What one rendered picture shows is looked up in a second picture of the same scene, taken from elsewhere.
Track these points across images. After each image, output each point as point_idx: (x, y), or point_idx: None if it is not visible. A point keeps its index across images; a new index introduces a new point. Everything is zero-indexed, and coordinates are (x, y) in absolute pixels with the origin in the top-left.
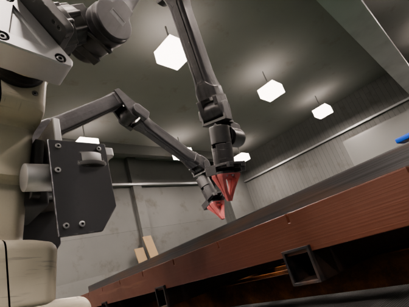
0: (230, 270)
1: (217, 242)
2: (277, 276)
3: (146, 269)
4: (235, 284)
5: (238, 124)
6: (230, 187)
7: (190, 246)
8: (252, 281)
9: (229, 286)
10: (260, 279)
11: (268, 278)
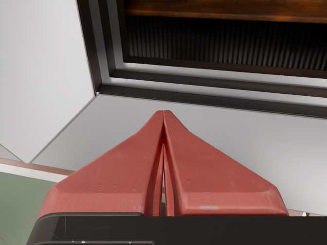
0: None
1: (301, 215)
2: (305, 23)
3: (12, 165)
4: (154, 16)
5: None
6: (159, 156)
7: None
8: (216, 18)
9: (133, 15)
10: (247, 20)
11: (274, 21)
